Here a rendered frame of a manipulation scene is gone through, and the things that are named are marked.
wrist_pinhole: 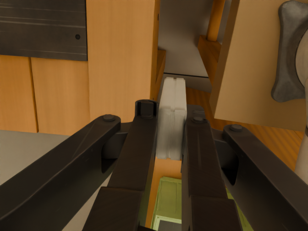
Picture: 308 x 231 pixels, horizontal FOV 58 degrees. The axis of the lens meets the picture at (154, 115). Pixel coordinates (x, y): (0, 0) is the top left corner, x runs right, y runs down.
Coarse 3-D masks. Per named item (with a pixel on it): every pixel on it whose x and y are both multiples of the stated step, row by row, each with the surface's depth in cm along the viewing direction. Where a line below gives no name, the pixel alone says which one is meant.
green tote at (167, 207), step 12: (168, 180) 80; (180, 180) 81; (168, 192) 75; (180, 192) 76; (228, 192) 79; (156, 204) 76; (168, 204) 71; (180, 204) 71; (156, 216) 66; (168, 216) 66; (180, 216) 67; (240, 216) 71; (156, 228) 68; (252, 228) 67
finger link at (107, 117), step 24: (96, 120) 13; (120, 120) 14; (72, 144) 11; (96, 144) 12; (48, 168) 10; (72, 168) 10; (96, 168) 12; (0, 192) 8; (24, 192) 8; (48, 192) 9; (72, 192) 10; (0, 216) 7; (24, 216) 8; (48, 216) 9; (72, 216) 11
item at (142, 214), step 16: (144, 112) 14; (144, 128) 13; (128, 144) 11; (144, 144) 11; (128, 160) 10; (144, 160) 10; (112, 176) 9; (128, 176) 9; (144, 176) 9; (112, 192) 8; (128, 192) 8; (144, 192) 9; (96, 208) 7; (112, 208) 7; (128, 208) 7; (144, 208) 9; (96, 224) 7; (112, 224) 7; (128, 224) 7; (144, 224) 10
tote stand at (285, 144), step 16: (192, 96) 139; (208, 96) 145; (208, 112) 122; (256, 128) 118; (272, 128) 123; (272, 144) 106; (288, 144) 110; (160, 160) 80; (176, 160) 80; (288, 160) 96; (160, 176) 82; (176, 176) 82
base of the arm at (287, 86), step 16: (288, 16) 48; (304, 16) 47; (288, 32) 49; (304, 32) 45; (288, 48) 49; (288, 64) 49; (288, 80) 51; (272, 96) 54; (288, 96) 52; (304, 96) 52
